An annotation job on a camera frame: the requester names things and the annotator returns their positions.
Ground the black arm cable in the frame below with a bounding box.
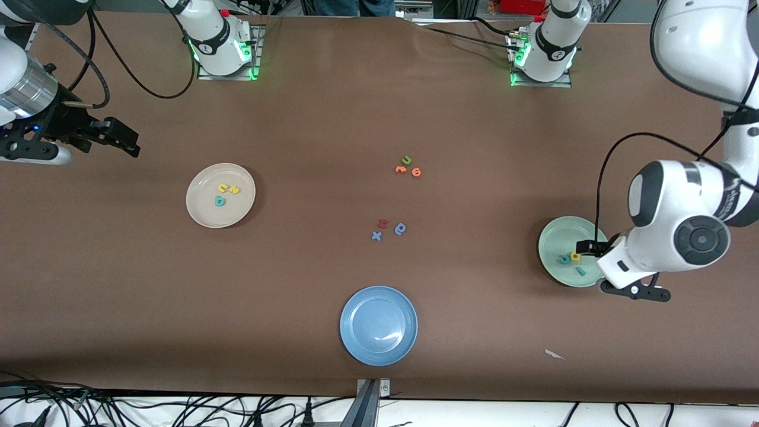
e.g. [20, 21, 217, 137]
[36, 0, 197, 110]
[595, 0, 759, 244]

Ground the beige brown plate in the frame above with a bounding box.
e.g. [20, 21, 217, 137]
[186, 162, 257, 230]

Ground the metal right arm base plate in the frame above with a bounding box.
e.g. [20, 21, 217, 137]
[197, 24, 262, 81]

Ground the blue plate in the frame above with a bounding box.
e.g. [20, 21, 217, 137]
[339, 285, 419, 367]

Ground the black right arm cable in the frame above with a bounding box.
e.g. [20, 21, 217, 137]
[36, 0, 197, 110]

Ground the black floor cable bundle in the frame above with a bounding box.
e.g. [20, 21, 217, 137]
[0, 371, 356, 427]

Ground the black table cable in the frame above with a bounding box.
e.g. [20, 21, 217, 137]
[470, 17, 522, 36]
[424, 26, 514, 48]

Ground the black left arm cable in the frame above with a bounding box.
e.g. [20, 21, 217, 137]
[595, 0, 759, 244]

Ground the red box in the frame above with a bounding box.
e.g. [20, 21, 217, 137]
[500, 0, 547, 16]

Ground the light green plate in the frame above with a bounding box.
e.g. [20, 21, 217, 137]
[538, 215, 611, 288]

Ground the person in blue jeans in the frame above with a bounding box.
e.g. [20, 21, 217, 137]
[313, 0, 396, 18]

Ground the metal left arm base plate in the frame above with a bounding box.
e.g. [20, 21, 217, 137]
[509, 30, 573, 88]

